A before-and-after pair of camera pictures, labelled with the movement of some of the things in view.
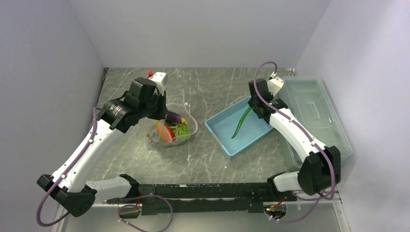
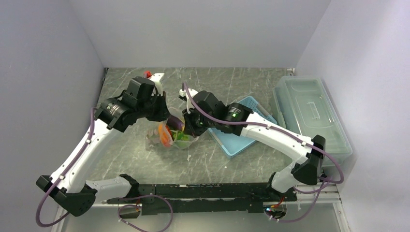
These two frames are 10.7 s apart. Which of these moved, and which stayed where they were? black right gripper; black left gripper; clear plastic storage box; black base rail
Moved: black right gripper
Stayed: black base rail; clear plastic storage box; black left gripper
